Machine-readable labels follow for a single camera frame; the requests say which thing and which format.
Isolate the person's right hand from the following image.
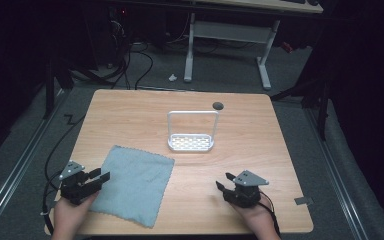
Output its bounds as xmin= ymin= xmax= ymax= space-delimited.
xmin=229 ymin=195 xmax=277 ymax=235

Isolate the white desk frame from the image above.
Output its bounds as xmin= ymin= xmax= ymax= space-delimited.
xmin=183 ymin=12 xmax=282 ymax=91

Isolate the metal floor rail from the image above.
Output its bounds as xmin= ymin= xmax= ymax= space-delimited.
xmin=0 ymin=89 xmax=68 ymax=234
xmin=304 ymin=108 xmax=371 ymax=240

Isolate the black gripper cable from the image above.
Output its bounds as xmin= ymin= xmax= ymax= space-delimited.
xmin=40 ymin=113 xmax=87 ymax=236
xmin=259 ymin=190 xmax=282 ymax=236

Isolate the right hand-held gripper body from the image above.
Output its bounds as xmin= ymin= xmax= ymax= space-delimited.
xmin=222 ymin=170 xmax=270 ymax=209

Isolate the black floor cable loop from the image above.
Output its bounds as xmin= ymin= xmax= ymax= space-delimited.
xmin=133 ymin=49 xmax=155 ymax=91

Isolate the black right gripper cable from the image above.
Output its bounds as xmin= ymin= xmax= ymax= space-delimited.
xmin=259 ymin=190 xmax=282 ymax=236

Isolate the black floor cable bundle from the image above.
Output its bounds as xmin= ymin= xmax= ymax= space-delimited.
xmin=69 ymin=19 xmax=133 ymax=90

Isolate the grey tape piece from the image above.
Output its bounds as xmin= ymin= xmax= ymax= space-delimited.
xmin=293 ymin=196 xmax=314 ymax=206

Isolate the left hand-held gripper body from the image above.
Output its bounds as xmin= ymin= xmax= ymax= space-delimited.
xmin=58 ymin=160 xmax=102 ymax=206

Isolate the grey-blue cloth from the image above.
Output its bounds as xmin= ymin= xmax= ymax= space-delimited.
xmin=89 ymin=144 xmax=176 ymax=230

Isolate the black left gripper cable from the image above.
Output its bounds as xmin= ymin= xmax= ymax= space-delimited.
xmin=40 ymin=113 xmax=87 ymax=236

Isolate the black stand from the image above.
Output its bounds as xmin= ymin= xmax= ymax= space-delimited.
xmin=269 ymin=76 xmax=333 ymax=142
xmin=42 ymin=58 xmax=76 ymax=120

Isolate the person's left hand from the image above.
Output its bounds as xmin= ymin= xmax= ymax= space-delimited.
xmin=51 ymin=191 xmax=100 ymax=235

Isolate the white rack with handle frame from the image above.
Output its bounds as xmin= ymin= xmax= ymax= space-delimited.
xmin=166 ymin=110 xmax=220 ymax=153

